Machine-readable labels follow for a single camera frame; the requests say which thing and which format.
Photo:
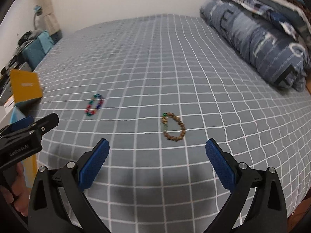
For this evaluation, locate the blue and yellow cardboard box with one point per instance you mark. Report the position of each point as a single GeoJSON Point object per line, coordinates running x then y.
{"type": "Point", "coordinates": [26, 90]}

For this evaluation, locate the beige curtain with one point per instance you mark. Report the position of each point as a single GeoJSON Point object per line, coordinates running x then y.
{"type": "Point", "coordinates": [49, 16]}

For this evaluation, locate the person's left hand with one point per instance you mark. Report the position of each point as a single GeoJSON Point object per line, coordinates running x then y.
{"type": "Point", "coordinates": [19, 195]}

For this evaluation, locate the grey checked bed sheet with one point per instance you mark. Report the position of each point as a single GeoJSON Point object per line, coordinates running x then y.
{"type": "Point", "coordinates": [157, 88]}

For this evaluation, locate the teal storage box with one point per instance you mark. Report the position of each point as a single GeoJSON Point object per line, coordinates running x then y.
{"type": "Point", "coordinates": [34, 51]}

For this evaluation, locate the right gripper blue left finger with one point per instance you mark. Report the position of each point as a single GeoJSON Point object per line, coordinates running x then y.
{"type": "Point", "coordinates": [58, 202]}

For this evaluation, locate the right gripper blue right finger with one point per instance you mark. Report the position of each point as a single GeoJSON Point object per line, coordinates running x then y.
{"type": "Point", "coordinates": [267, 213]}

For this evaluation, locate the stacked patterned pillows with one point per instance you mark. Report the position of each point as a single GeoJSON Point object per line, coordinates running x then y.
{"type": "Point", "coordinates": [290, 15]}

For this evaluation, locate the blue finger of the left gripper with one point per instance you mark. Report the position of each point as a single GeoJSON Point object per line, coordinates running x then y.
{"type": "Point", "coordinates": [23, 123]}
{"type": "Point", "coordinates": [45, 124]}

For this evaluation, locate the blue desk lamp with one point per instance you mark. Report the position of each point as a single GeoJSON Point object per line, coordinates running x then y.
{"type": "Point", "coordinates": [37, 12]}

